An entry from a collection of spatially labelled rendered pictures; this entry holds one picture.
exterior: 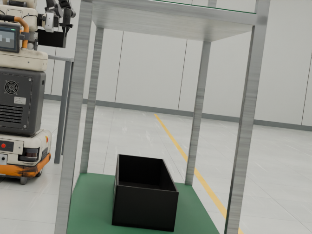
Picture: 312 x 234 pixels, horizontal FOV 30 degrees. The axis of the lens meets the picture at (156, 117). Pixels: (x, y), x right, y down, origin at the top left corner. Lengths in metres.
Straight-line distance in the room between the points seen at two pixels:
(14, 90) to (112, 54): 7.40
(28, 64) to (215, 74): 7.74
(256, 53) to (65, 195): 0.58
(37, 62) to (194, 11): 2.27
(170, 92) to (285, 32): 2.46
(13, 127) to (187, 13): 2.37
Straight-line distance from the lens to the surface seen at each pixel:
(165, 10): 1.41
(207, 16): 1.42
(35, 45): 4.13
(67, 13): 4.39
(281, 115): 11.40
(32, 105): 3.61
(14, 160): 3.59
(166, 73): 10.98
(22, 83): 3.62
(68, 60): 4.38
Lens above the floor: 0.78
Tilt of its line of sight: 5 degrees down
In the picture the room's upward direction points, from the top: 7 degrees clockwise
